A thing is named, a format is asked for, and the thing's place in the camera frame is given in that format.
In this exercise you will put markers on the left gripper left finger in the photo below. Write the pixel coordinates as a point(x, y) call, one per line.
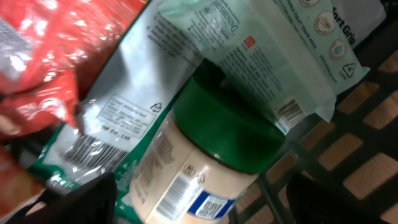
point(92, 203)

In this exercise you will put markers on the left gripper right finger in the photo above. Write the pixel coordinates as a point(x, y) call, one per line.
point(310, 203)

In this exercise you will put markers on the green lid jar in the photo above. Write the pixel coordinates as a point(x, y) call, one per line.
point(209, 149)

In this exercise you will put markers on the green 3M gloves package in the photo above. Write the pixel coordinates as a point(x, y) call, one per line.
point(123, 110)

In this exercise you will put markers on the pale green wipes pack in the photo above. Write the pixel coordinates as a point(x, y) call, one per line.
point(290, 58)

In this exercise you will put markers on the red snack bag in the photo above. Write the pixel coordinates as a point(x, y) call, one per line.
point(51, 53)

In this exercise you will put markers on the grey plastic mesh basket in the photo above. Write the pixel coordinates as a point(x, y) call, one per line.
point(354, 156)

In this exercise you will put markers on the orange snack packet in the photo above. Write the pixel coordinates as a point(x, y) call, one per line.
point(18, 187)

